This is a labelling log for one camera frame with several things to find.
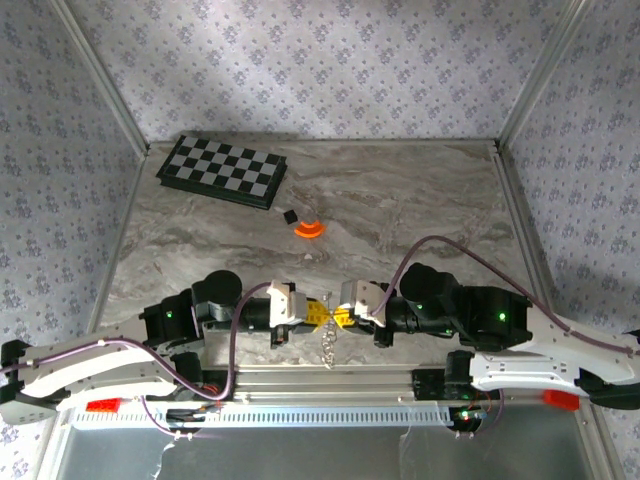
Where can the aluminium frame post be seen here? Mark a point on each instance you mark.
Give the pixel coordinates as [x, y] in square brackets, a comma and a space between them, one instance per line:
[102, 75]
[542, 75]

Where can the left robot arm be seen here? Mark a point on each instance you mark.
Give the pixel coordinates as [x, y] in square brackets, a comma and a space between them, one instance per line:
[100, 372]

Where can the folding black white chessboard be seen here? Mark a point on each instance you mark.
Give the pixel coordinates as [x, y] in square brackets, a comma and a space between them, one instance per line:
[220, 167]

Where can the grey metal sheet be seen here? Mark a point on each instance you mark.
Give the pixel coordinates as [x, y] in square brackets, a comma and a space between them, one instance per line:
[325, 455]

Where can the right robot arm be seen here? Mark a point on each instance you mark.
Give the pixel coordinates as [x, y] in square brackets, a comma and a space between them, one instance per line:
[550, 350]

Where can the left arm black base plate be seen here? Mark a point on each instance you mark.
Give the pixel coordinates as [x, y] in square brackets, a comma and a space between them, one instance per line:
[231, 389]

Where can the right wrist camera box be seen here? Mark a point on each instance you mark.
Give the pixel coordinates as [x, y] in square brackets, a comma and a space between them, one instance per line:
[362, 300]

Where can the aluminium mounting rail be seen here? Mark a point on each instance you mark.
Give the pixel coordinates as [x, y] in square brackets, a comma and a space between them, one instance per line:
[325, 382]

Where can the aluminium table edge rail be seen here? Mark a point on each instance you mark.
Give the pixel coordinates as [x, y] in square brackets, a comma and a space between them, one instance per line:
[517, 200]
[126, 215]

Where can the controller board with lights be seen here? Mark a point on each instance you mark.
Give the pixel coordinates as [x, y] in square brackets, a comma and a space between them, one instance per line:
[467, 416]

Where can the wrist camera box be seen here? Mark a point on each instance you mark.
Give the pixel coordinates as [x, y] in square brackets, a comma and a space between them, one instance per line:
[362, 300]
[282, 305]

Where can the orange curved plastic piece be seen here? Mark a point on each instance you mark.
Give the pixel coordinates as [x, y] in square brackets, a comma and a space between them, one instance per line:
[307, 231]

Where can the small black cube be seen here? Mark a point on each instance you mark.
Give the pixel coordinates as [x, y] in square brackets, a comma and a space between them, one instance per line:
[290, 216]

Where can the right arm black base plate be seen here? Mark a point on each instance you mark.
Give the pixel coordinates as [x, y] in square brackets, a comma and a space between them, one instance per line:
[425, 385]

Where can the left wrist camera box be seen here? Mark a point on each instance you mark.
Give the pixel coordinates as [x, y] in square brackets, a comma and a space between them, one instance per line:
[282, 305]

